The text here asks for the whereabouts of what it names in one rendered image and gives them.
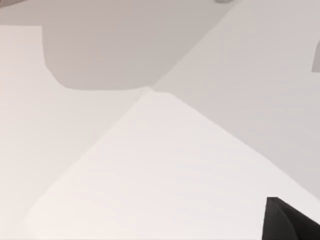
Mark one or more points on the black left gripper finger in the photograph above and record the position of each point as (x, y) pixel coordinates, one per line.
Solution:
(282, 225)

